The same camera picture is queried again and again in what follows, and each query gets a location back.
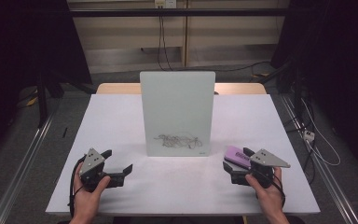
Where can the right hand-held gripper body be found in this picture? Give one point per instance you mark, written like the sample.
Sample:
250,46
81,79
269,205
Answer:
262,166

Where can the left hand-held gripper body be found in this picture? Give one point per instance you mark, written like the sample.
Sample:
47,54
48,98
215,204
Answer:
90,161

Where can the purple whiteboard eraser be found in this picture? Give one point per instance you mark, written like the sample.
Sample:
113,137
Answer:
234,154

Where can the small whiteboard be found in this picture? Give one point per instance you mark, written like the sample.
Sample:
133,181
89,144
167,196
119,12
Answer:
177,109

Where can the person's right hand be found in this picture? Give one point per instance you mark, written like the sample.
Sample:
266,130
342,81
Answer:
268,196

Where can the person's left hand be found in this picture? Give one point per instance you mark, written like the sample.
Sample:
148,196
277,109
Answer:
87,199

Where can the black pen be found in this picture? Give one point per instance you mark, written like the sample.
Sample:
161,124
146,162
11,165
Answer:
64,132

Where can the white power strip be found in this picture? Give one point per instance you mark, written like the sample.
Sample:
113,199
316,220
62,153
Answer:
308,135

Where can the wooden table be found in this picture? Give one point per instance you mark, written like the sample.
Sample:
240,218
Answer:
118,88

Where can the black metal stand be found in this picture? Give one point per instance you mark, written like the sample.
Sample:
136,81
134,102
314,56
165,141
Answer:
42,99
296,87

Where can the yellow floor tape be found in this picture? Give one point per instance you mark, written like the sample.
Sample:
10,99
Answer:
32,101

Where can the dark curtain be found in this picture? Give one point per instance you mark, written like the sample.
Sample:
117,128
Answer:
18,46
338,46

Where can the black horizontal bar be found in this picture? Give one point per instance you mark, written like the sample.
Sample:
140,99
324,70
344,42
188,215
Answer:
121,12

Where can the aluminium floor rail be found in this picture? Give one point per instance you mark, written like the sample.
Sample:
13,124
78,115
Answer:
21,161
323,171

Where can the white wall socket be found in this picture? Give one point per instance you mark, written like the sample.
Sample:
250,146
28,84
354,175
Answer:
165,3

